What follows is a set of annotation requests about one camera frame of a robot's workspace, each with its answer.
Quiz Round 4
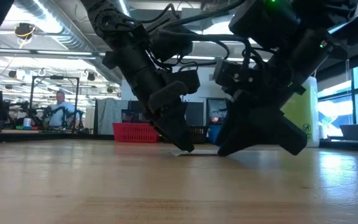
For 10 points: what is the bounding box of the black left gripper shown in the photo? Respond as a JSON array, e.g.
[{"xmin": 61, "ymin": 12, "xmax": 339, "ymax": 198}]
[{"xmin": 147, "ymin": 80, "xmax": 196, "ymax": 153}]

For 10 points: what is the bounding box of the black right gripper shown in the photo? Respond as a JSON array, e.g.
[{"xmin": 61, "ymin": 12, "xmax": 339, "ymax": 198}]
[{"xmin": 214, "ymin": 58, "xmax": 309, "ymax": 157}]

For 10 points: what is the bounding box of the black plastic basket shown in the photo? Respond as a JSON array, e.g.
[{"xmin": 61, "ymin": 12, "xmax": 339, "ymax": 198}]
[{"xmin": 188, "ymin": 125, "xmax": 210, "ymax": 144}]

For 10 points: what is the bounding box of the black partition panel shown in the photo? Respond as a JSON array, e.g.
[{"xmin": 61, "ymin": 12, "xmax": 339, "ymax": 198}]
[{"xmin": 128, "ymin": 100, "xmax": 204, "ymax": 127}]

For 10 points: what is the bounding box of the blue plastic basket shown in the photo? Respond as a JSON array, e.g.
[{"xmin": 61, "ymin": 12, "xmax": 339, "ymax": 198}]
[{"xmin": 208, "ymin": 124, "xmax": 227, "ymax": 146}]

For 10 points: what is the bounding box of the red plastic basket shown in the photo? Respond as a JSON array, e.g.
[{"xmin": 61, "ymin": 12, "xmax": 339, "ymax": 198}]
[{"xmin": 112, "ymin": 122, "xmax": 161, "ymax": 143}]

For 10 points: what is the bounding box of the dark computer monitor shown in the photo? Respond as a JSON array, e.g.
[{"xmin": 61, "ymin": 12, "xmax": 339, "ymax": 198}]
[{"xmin": 208, "ymin": 98, "xmax": 229, "ymax": 119}]

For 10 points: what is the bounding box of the white wipes canister green label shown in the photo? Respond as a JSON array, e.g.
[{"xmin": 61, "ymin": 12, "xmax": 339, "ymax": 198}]
[{"xmin": 280, "ymin": 76, "xmax": 320, "ymax": 148}]

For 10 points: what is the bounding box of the small dark screen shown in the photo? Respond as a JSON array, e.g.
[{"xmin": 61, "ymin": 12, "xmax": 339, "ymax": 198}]
[{"xmin": 121, "ymin": 109, "xmax": 136, "ymax": 124}]

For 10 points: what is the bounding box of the gray fabric partition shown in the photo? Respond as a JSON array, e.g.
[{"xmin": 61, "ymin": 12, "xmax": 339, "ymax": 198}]
[{"xmin": 95, "ymin": 98, "xmax": 129, "ymax": 135}]

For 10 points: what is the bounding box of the long ceiling light strip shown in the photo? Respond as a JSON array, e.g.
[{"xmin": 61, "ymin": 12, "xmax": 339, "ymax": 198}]
[{"xmin": 0, "ymin": 47, "xmax": 245, "ymax": 63}]

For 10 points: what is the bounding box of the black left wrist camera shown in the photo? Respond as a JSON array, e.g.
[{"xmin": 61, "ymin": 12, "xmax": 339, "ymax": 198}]
[{"xmin": 163, "ymin": 68, "xmax": 201, "ymax": 95}]

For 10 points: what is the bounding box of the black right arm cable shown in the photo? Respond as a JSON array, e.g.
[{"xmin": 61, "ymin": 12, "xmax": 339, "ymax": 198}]
[{"xmin": 166, "ymin": 29, "xmax": 260, "ymax": 72}]

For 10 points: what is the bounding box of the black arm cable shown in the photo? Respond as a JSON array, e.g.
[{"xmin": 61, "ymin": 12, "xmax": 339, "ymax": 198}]
[
  {"xmin": 126, "ymin": 2, "xmax": 200, "ymax": 73},
  {"xmin": 166, "ymin": 29, "xmax": 260, "ymax": 72}
]

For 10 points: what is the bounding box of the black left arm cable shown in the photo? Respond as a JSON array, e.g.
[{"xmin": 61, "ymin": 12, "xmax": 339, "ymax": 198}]
[{"xmin": 126, "ymin": 2, "xmax": 200, "ymax": 73}]

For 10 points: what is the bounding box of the black metal gantry frame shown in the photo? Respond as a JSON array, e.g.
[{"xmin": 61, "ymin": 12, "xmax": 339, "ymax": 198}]
[{"xmin": 29, "ymin": 75, "xmax": 80, "ymax": 134}]

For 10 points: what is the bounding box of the black yellow cord reel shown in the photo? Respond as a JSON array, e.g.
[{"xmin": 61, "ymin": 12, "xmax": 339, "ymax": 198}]
[{"xmin": 13, "ymin": 22, "xmax": 37, "ymax": 49}]

